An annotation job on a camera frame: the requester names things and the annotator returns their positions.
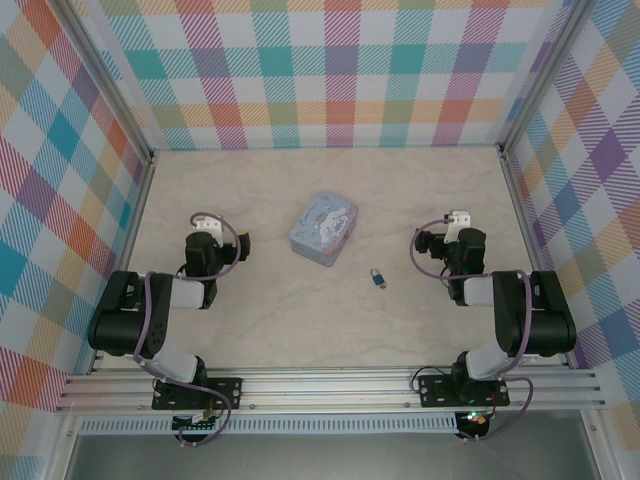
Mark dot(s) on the small blue padlock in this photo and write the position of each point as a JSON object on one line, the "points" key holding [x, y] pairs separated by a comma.
{"points": [[377, 279]]}

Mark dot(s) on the blue cartoon tin box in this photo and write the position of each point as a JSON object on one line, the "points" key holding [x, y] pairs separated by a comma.
{"points": [[322, 227]]}

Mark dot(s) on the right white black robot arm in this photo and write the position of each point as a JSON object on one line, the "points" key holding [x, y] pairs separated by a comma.
{"points": [[480, 362]]}

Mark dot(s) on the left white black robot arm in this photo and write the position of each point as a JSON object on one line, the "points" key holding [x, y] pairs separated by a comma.
{"points": [[175, 357]]}

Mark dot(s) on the grey metal sheet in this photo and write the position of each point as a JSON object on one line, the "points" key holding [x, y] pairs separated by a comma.
{"points": [[325, 460]]}

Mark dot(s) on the aluminium side floor rail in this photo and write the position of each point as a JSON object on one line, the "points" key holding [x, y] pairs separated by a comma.
{"points": [[126, 250], [533, 250]]}

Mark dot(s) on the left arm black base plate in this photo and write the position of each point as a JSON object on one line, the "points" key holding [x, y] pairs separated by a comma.
{"points": [[230, 390]]}

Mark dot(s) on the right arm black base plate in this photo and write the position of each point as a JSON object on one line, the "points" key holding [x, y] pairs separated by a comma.
{"points": [[435, 392]]}

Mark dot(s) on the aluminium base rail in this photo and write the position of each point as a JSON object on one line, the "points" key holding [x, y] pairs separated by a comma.
{"points": [[325, 387]]}

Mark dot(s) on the aluminium corner post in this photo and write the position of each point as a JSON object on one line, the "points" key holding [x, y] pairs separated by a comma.
{"points": [[111, 80], [547, 75]]}

